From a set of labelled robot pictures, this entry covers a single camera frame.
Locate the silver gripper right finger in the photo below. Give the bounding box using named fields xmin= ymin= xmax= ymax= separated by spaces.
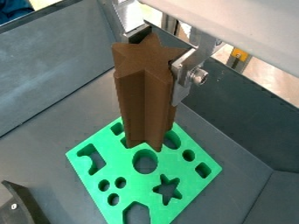
xmin=170 ymin=29 xmax=224 ymax=106

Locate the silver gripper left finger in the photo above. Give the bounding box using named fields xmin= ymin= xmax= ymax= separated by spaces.
xmin=112 ymin=0 xmax=152 ymax=44

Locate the brown star prism block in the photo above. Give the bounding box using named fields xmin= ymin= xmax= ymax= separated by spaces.
xmin=112 ymin=33 xmax=184 ymax=151

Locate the black curved object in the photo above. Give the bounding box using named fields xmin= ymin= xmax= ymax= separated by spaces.
xmin=0 ymin=180 xmax=50 ymax=224

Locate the green shape sorter board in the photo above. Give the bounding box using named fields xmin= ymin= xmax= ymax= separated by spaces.
xmin=65 ymin=119 xmax=221 ymax=224

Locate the yellow-tagged metal post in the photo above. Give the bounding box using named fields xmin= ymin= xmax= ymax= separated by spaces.
xmin=226 ymin=47 xmax=250 ymax=74

